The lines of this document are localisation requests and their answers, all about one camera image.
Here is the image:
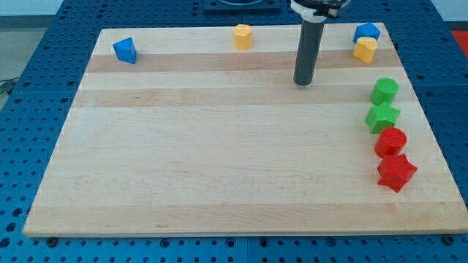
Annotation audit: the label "blue pentagon block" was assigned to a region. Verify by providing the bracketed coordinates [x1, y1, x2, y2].
[352, 23, 380, 43]

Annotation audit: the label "green circle block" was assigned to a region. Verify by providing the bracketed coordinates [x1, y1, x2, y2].
[370, 77, 399, 105]

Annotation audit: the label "blue triangular block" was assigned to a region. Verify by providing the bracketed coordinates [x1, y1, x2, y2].
[113, 37, 137, 64]

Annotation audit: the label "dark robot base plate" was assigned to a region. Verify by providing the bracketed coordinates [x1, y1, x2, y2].
[203, 0, 282, 13]

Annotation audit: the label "red circle block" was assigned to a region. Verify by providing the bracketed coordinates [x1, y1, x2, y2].
[374, 127, 407, 158]

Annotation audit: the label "light wooden board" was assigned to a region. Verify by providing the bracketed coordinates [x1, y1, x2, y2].
[23, 23, 467, 237]

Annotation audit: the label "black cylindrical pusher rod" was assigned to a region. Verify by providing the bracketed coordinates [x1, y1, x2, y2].
[293, 20, 324, 85]

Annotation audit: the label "yellow heart block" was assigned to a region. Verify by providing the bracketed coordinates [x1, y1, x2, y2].
[352, 37, 378, 64]

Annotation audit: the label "green star block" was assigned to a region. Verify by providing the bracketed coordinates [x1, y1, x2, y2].
[365, 102, 401, 134]

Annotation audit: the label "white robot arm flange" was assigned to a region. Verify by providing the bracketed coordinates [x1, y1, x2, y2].
[290, 0, 350, 23]

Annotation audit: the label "yellow hexagon block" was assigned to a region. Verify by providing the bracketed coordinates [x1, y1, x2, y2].
[233, 24, 252, 50]

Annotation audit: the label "red star block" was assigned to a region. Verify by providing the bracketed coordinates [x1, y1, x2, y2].
[377, 153, 418, 193]

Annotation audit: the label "black cables at left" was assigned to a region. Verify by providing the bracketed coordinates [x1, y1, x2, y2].
[0, 77, 20, 96]

